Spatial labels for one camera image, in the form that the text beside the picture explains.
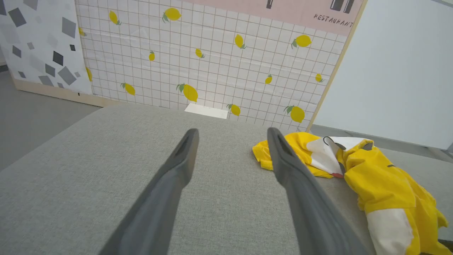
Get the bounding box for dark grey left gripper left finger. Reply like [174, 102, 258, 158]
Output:
[99, 128, 200, 255]

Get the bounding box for grey terrazzo pattern panel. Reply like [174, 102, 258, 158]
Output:
[0, 0, 93, 95]

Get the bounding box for lemon print grid backdrop panel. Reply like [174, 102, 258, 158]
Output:
[74, 0, 368, 132]

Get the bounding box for white paper sheet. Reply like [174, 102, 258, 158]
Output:
[184, 103, 229, 120]

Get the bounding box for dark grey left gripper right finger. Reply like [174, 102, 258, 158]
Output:
[267, 127, 369, 255]

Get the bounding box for yellow and white garment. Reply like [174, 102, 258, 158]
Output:
[252, 132, 452, 255]

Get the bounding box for plain white panel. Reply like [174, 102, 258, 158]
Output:
[313, 0, 453, 151]

